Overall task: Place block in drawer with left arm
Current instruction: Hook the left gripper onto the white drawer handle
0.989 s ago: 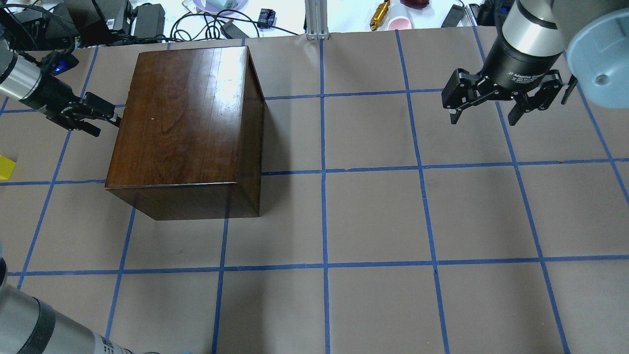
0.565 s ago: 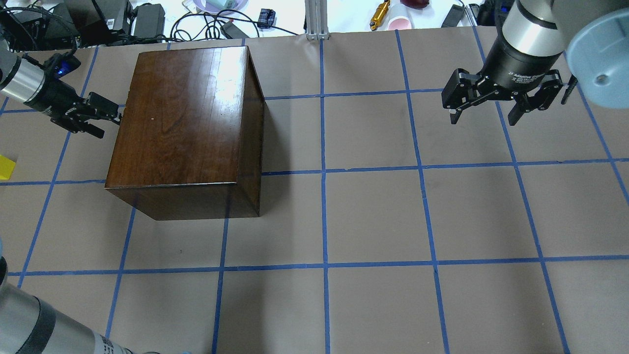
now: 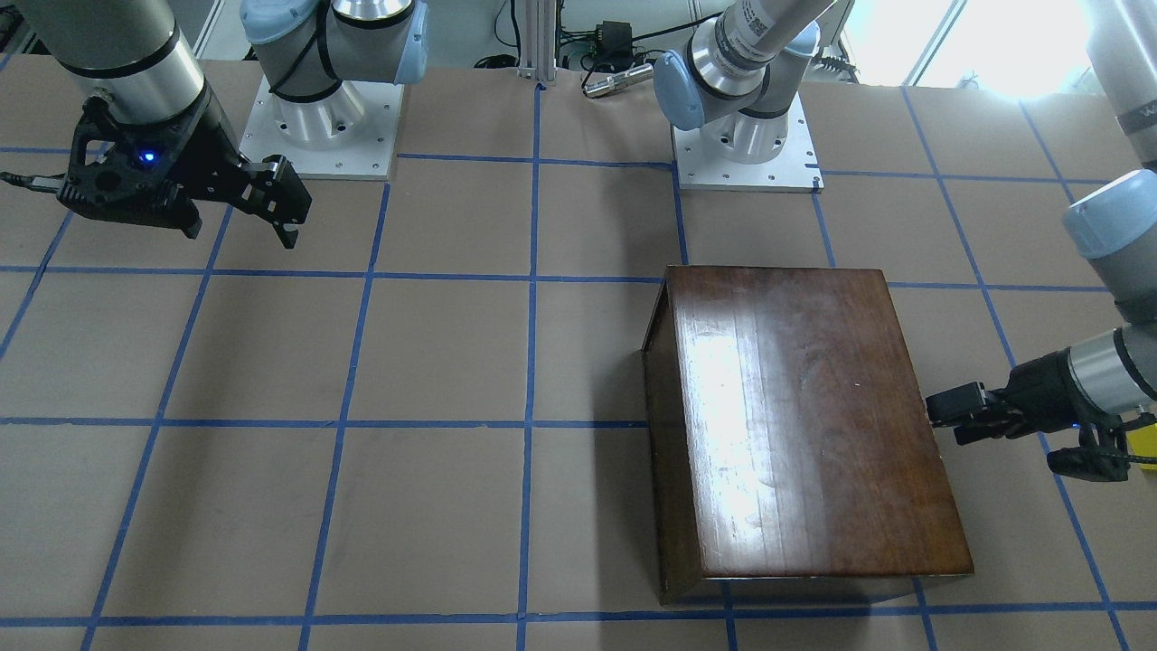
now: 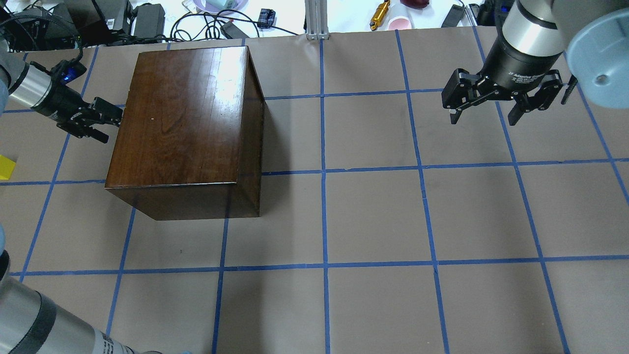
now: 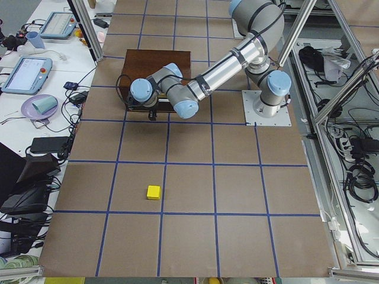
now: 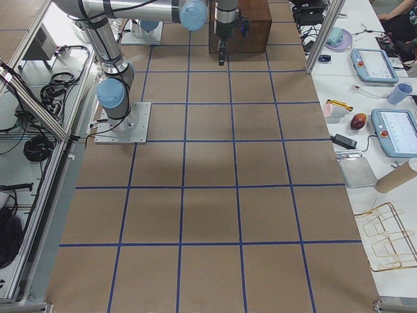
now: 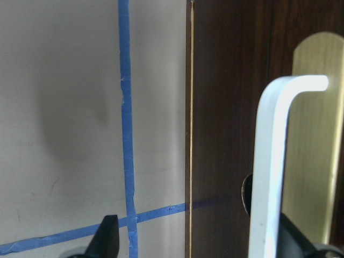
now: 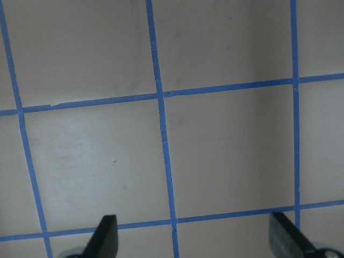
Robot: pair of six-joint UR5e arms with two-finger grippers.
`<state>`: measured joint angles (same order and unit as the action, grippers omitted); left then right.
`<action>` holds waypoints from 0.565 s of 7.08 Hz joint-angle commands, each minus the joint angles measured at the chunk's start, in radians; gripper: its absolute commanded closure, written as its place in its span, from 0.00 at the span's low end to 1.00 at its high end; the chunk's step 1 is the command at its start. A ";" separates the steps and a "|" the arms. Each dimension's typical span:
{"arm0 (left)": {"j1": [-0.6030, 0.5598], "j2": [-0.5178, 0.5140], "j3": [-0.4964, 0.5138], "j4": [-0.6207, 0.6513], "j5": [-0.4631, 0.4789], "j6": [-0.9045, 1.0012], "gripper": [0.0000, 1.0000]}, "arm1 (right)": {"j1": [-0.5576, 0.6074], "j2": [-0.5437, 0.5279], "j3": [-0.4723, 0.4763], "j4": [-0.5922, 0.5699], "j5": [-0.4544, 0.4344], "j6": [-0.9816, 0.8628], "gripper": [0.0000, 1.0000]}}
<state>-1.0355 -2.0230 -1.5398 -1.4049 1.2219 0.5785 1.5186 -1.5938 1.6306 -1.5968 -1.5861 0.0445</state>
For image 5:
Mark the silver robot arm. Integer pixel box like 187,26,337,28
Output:
125,1,291,119

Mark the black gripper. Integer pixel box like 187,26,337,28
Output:
126,94,157,121

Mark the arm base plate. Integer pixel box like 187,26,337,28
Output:
242,90,291,127

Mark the teach pendant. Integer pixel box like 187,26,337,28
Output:
40,12,76,39
1,56,53,95

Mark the aluminium frame post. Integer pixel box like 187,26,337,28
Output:
67,0,104,62

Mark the purple plate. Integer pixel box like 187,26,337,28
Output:
21,94,58,120

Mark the lower teach pendant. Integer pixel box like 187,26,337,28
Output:
1,56,53,95

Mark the dark wooden drawer cabinet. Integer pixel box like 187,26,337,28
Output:
116,49,191,113

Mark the pink cup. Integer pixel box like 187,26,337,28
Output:
97,31,106,43

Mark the blue plastic cup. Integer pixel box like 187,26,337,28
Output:
26,31,45,49

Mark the yellow block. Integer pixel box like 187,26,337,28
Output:
146,185,162,200

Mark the small blue connector box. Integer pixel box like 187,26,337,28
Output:
63,82,79,91

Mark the teal cup on plate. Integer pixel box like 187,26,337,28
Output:
32,95,58,114

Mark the upper teach pendant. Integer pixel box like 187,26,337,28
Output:
40,12,76,39

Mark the black power adapter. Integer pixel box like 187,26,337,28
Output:
30,136,69,154

